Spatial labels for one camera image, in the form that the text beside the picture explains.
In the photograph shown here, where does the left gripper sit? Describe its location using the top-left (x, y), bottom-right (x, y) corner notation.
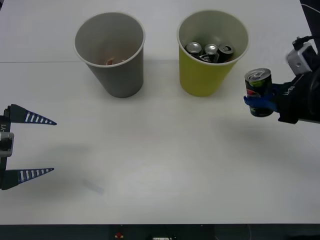
top-left (0, 103), bottom-right (58, 191)

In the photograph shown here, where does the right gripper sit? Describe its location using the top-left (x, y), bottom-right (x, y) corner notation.
top-left (243, 72), bottom-right (314, 125)

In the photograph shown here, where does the dark can green print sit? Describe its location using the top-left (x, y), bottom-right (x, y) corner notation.
top-left (243, 67), bottom-right (275, 118)

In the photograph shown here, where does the yellow-green plastic waste bin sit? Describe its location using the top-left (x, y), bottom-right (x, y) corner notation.
top-left (176, 9), bottom-right (251, 98)

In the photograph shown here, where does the black can silver top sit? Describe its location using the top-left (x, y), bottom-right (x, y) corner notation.
top-left (185, 41), bottom-right (203, 57)
top-left (199, 43), bottom-right (219, 62)

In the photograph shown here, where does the black robot torso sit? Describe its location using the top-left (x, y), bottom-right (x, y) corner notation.
top-left (0, 223), bottom-right (320, 240)

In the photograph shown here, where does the grey plastic waste bin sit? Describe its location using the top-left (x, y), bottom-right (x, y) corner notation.
top-left (73, 11), bottom-right (146, 99)

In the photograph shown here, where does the red labelled plastic bottle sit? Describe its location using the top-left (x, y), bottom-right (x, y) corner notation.
top-left (104, 56), bottom-right (127, 67)

